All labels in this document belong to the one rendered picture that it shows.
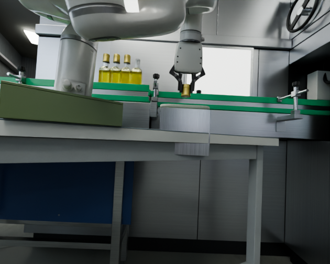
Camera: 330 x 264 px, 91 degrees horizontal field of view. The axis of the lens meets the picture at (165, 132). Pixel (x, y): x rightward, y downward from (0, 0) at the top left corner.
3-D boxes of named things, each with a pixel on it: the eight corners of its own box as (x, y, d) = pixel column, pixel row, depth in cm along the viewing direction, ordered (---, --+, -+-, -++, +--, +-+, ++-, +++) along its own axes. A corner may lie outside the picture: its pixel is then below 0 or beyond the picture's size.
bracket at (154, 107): (157, 119, 81) (158, 106, 81) (157, 117, 72) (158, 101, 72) (151, 119, 81) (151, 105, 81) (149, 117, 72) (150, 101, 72)
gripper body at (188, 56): (201, 44, 61) (198, 75, 64) (174, 42, 61) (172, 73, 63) (207, 37, 54) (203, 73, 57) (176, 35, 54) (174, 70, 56)
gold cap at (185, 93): (191, 95, 59) (191, 84, 60) (181, 95, 59) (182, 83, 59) (189, 98, 63) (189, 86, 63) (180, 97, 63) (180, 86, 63)
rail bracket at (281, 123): (282, 132, 84) (283, 89, 85) (312, 131, 67) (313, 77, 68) (273, 131, 84) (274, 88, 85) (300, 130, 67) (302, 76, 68)
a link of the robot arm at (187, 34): (201, 38, 61) (201, 46, 61) (178, 36, 60) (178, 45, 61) (207, 31, 54) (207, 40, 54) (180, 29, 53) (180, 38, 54)
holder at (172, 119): (194, 134, 81) (194, 119, 82) (210, 132, 54) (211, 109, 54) (160, 132, 81) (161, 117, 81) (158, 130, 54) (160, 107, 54)
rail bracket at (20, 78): (26, 97, 73) (29, 68, 73) (11, 92, 66) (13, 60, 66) (17, 97, 73) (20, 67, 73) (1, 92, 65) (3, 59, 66)
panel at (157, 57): (249, 102, 104) (251, 50, 105) (252, 101, 101) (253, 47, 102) (109, 94, 102) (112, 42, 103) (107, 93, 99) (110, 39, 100)
